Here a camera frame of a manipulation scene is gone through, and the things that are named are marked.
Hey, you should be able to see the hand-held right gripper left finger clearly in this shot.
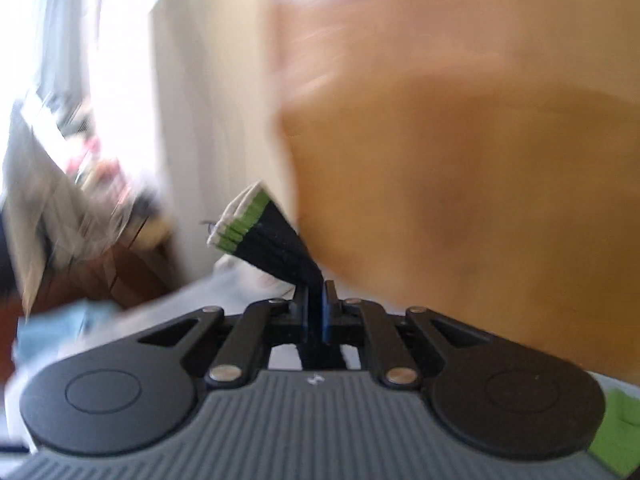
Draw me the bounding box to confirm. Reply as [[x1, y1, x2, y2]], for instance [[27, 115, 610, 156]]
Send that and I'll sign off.
[[137, 284, 317, 387]]

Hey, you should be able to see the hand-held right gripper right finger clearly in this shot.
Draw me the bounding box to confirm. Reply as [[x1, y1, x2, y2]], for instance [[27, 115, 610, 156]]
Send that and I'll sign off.
[[324, 280, 492, 387]]

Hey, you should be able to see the black green striped sweater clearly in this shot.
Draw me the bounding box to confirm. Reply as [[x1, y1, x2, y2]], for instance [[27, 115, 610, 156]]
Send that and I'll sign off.
[[206, 180, 346, 371]]

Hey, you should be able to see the striped blue bed sheet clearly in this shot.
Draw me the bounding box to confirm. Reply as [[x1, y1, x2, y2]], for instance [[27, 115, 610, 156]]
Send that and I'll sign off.
[[5, 265, 366, 396]]

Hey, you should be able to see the wooden bedside cabinet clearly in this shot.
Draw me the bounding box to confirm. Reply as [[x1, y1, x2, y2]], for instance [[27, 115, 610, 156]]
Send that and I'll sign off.
[[20, 227, 188, 318]]

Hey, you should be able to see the wooden headboard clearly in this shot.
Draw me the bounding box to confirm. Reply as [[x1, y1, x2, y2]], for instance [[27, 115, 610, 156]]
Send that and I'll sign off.
[[250, 0, 640, 386]]

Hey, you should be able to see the light blue cloth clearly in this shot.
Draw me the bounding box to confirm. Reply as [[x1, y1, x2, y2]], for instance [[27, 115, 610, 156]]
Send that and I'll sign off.
[[14, 302, 118, 367]]

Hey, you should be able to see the white cloth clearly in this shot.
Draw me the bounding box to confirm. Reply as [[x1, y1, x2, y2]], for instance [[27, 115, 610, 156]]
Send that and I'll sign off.
[[0, 102, 118, 313]]

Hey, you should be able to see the green cloth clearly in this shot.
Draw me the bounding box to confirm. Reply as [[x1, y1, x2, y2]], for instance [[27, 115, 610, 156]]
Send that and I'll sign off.
[[587, 390, 640, 478]]

